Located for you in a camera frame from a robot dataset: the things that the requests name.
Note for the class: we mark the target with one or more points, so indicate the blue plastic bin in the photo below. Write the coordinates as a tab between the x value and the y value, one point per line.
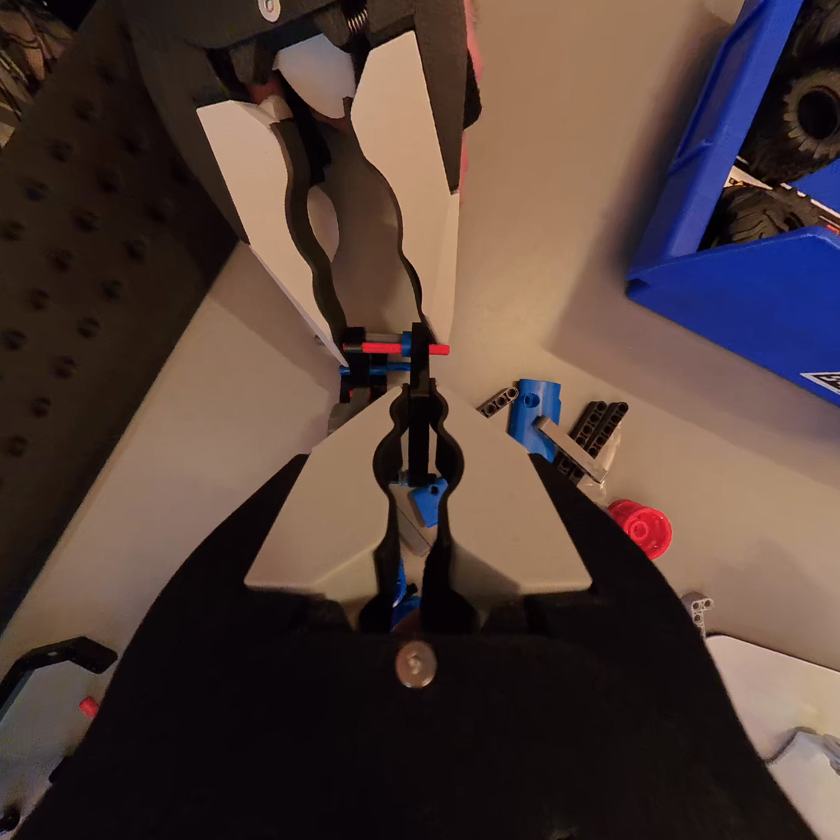
735	295

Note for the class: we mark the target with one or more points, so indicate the short black toy beam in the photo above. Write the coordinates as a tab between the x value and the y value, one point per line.
499	401

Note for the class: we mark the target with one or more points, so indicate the grey toy motor assembly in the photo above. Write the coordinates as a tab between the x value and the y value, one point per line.
358	387

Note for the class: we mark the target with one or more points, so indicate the black angled long toy beam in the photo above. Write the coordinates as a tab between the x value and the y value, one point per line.
59	656

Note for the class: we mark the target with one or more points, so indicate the blue toy wheel rim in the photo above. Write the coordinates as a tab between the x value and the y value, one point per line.
401	590

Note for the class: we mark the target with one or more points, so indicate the red toy wheel rim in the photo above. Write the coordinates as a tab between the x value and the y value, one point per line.
642	528

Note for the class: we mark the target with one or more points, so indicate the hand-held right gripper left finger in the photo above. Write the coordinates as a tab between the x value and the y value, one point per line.
315	525

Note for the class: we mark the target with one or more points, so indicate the grey desk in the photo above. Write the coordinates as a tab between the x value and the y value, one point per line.
558	262

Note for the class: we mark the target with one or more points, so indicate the red toy axle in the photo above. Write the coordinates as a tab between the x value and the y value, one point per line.
377	348

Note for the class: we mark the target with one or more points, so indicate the white stand base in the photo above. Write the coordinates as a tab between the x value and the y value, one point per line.
774	689

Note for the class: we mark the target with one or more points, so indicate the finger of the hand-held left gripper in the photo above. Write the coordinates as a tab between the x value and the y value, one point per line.
256	184
407	131

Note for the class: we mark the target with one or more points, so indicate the person's left hand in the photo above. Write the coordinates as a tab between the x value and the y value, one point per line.
474	33

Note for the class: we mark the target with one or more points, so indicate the grey toy beam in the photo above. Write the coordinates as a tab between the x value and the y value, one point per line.
571	449

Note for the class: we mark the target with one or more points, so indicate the blue flat toy panel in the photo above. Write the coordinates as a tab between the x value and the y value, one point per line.
430	502

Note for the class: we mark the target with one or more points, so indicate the blue curved toy panel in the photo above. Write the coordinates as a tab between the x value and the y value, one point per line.
531	413

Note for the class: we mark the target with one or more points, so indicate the small red toy pin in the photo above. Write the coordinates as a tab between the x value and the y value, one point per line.
88	707

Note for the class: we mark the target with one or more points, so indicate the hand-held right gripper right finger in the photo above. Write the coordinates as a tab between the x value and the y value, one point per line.
518	525

